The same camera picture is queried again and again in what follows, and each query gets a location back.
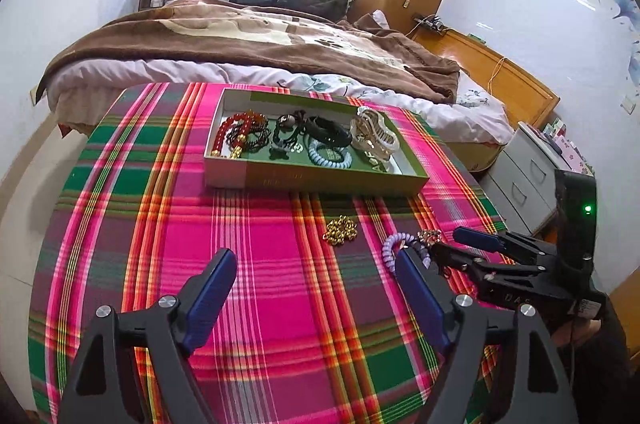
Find wooden headboard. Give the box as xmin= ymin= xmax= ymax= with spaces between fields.
xmin=412 ymin=26 xmax=561 ymax=130

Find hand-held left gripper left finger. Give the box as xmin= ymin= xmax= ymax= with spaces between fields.
xmin=57 ymin=248 xmax=238 ymax=424

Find blue wall sticker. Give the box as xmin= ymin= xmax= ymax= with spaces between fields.
xmin=580 ymin=0 xmax=640 ymax=105

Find purple bead bracelet amber pendants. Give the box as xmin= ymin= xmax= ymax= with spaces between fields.
xmin=222 ymin=113 xmax=273 ymax=155

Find brown plush blanket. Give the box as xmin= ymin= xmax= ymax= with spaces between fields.
xmin=42 ymin=0 xmax=461 ymax=105

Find lavender spiral hair tie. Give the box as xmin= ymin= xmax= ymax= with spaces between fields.
xmin=382 ymin=231 xmax=433 ymax=277

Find light blue spiral hair tie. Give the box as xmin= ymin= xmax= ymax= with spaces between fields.
xmin=307 ymin=136 xmax=353 ymax=170

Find pearl white hair claw clip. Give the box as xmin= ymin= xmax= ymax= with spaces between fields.
xmin=350 ymin=106 xmax=401 ymax=172

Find white floral bed sheet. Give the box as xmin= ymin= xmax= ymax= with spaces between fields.
xmin=37 ymin=56 xmax=516 ymax=150

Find grey nightstand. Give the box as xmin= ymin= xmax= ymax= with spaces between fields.
xmin=482 ymin=121 xmax=596 ymax=237

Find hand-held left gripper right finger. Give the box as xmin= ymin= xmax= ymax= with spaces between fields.
xmin=397 ymin=249 xmax=581 ymax=424

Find gold chain bracelet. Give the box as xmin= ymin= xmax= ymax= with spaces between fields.
xmin=322 ymin=215 xmax=358 ymax=247

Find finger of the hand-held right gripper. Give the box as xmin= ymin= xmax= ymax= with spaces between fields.
xmin=427 ymin=241 xmax=501 ymax=291
xmin=452 ymin=226 xmax=557 ymax=266

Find person's right hand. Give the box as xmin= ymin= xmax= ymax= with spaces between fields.
xmin=552 ymin=319 xmax=608 ymax=351

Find green cardboard box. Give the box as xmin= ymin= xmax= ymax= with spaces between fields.
xmin=202 ymin=88 xmax=431 ymax=196

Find dark hair tie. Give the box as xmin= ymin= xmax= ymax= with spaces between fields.
xmin=270 ymin=111 xmax=308 ymax=161

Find pink green plaid cloth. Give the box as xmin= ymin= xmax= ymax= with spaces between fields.
xmin=27 ymin=81 xmax=508 ymax=424

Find black bangle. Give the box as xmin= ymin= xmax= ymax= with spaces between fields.
xmin=305 ymin=115 xmax=352 ymax=147

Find yellow cable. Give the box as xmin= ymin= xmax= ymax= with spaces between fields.
xmin=487 ymin=56 xmax=507 ymax=91

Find boxes on nightstand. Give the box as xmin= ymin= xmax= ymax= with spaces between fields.
xmin=542 ymin=116 xmax=594 ymax=177

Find power strip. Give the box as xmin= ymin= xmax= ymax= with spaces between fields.
xmin=412 ymin=14 xmax=448 ymax=34

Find red bead bracelet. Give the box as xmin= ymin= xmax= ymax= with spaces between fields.
xmin=210 ymin=113 xmax=268 ymax=160

